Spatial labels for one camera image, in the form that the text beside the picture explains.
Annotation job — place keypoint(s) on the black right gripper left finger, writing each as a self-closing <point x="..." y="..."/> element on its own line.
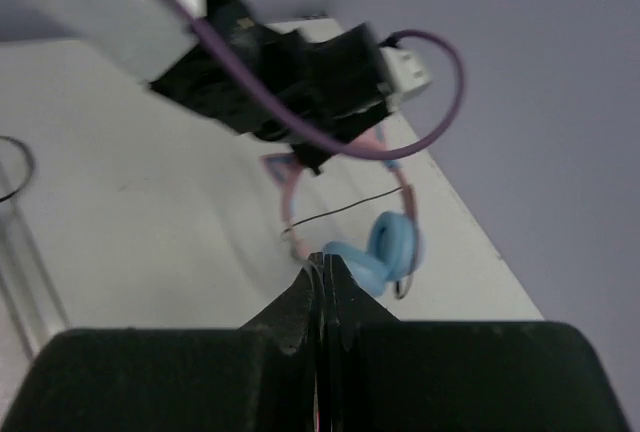
<point x="293" y="318"/>

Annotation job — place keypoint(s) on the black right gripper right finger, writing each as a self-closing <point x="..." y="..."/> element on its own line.
<point x="347" y="307"/>

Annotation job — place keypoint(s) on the pink blue cat-ear headphones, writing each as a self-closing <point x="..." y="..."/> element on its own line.
<point x="395" y="245"/>

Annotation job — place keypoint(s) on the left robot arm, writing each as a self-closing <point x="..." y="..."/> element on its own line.
<point x="215" y="59"/>

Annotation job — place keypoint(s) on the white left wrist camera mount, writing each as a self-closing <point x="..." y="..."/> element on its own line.
<point x="408" y="75"/>

